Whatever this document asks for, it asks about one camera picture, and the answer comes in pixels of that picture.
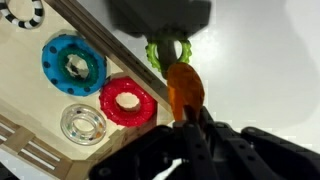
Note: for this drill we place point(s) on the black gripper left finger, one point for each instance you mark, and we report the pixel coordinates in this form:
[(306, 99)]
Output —
[(150, 150)]

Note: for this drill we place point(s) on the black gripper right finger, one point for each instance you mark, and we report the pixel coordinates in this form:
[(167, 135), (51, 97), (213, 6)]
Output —
[(253, 153)]

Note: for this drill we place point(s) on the light wooden box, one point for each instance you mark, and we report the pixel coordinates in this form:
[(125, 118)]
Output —
[(30, 100)]

